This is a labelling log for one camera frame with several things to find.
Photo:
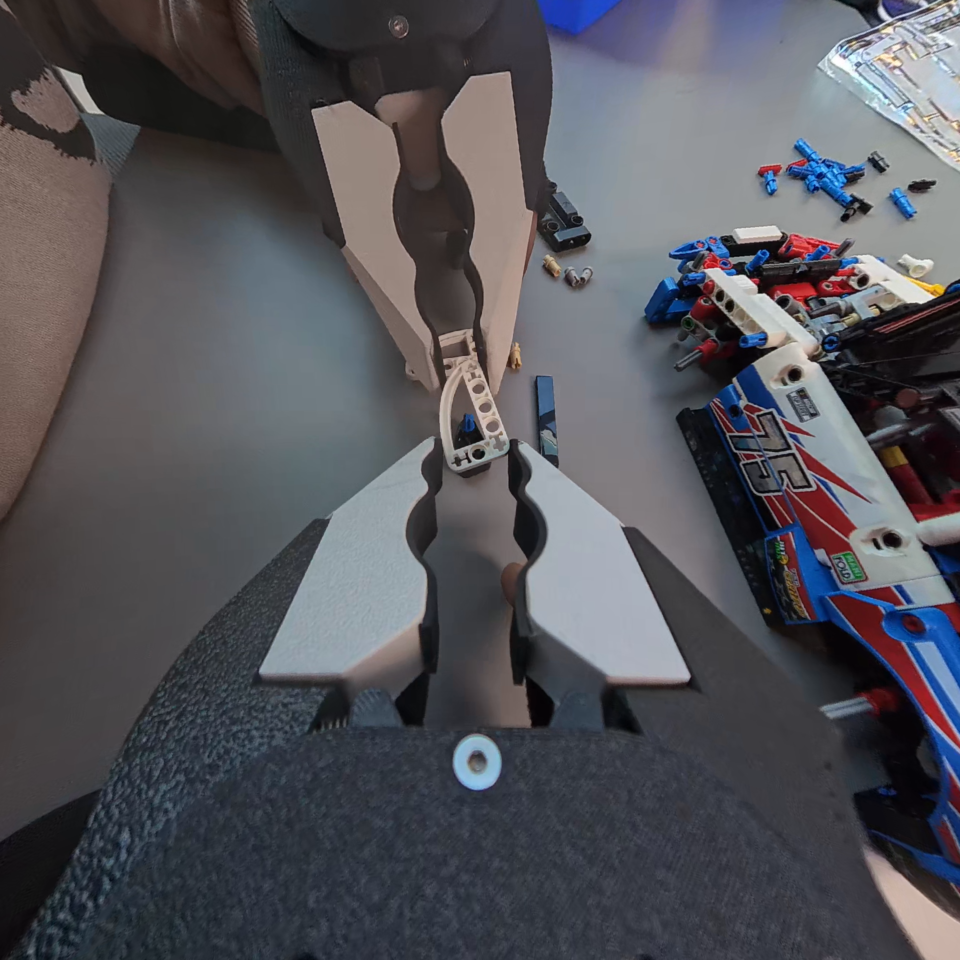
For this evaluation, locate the blue plastic box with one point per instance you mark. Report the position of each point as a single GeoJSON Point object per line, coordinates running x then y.
{"type": "Point", "coordinates": [581, 11]}

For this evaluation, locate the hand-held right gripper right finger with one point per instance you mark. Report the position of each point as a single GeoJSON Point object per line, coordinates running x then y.
{"type": "Point", "coordinates": [600, 600]}

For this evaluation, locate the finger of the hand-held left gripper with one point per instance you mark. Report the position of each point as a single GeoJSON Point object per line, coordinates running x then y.
{"type": "Point", "coordinates": [499, 187]}
{"type": "Point", "coordinates": [360, 210]}

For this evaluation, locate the black flat tile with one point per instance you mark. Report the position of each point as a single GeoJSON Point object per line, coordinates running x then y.
{"type": "Point", "coordinates": [546, 420]}

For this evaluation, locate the sticker sheet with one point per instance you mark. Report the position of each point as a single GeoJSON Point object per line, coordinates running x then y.
{"type": "Point", "coordinates": [900, 75]}

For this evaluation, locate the tan connector pin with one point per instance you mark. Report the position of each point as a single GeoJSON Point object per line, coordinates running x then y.
{"type": "Point", "coordinates": [553, 265]}
{"type": "Point", "coordinates": [515, 355]}

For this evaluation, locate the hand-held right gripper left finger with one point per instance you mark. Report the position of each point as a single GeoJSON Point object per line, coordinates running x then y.
{"type": "Point", "coordinates": [352, 600]}

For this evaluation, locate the black triangular connector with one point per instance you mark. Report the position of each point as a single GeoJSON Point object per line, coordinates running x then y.
{"type": "Point", "coordinates": [474, 470]}

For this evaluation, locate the white curved panel piece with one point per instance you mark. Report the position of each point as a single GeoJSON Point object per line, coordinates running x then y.
{"type": "Point", "coordinates": [446, 424]}

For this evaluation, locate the red connector pin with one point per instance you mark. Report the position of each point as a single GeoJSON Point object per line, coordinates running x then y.
{"type": "Point", "coordinates": [769, 172]}

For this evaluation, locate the person's beige sweatshirt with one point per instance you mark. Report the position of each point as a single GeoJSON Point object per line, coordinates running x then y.
{"type": "Point", "coordinates": [45, 300]}

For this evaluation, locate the white elbow connector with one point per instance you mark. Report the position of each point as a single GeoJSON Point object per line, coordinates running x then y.
{"type": "Point", "coordinates": [916, 262]}

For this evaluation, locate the toy brick race car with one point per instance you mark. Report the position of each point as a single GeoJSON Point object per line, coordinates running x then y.
{"type": "Point", "coordinates": [787, 465]}

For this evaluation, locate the pile of blue pins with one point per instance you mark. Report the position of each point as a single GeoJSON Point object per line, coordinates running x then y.
{"type": "Point", "coordinates": [821, 174]}

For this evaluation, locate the dark grey frame piece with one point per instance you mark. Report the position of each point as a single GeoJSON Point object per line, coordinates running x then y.
{"type": "Point", "coordinates": [570, 240]}

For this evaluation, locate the person's right hand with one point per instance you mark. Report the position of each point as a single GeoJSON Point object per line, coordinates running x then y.
{"type": "Point", "coordinates": [511, 583]}

